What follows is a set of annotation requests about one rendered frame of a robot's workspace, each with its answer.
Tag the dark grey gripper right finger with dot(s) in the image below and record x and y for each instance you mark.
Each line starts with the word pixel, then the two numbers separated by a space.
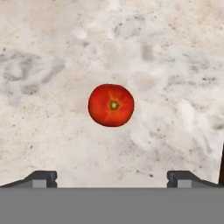
pixel 180 176

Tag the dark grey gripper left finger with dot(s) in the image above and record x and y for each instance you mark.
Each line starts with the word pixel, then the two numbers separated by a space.
pixel 43 176

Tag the red tomato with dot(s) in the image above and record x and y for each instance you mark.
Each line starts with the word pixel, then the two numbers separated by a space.
pixel 111 105

